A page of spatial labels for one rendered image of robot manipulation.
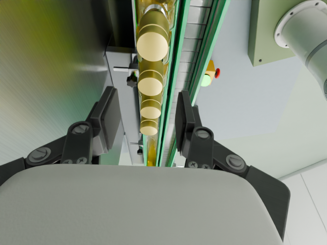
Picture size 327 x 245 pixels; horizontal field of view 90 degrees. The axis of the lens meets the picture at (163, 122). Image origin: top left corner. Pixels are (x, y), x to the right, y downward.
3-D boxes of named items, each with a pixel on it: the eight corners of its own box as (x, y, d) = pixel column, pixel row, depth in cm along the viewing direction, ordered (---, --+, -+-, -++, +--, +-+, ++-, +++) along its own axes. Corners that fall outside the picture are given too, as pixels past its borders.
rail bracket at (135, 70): (117, 45, 47) (108, 76, 40) (141, 47, 47) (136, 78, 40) (119, 57, 50) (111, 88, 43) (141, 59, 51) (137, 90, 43)
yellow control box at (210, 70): (195, 58, 64) (197, 70, 60) (214, 59, 65) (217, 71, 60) (191, 72, 70) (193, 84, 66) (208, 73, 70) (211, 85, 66)
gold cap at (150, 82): (139, 55, 23) (136, 76, 20) (164, 57, 23) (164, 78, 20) (140, 75, 26) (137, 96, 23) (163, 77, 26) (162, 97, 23)
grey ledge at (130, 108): (111, 34, 54) (103, 55, 47) (137, 36, 54) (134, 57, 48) (133, 152, 132) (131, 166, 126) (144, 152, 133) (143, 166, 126)
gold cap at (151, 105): (141, 85, 27) (138, 105, 25) (162, 86, 28) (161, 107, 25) (142, 99, 30) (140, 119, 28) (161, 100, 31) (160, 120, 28)
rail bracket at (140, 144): (131, 128, 84) (127, 151, 77) (144, 128, 85) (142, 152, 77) (132, 131, 88) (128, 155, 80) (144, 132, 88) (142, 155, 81)
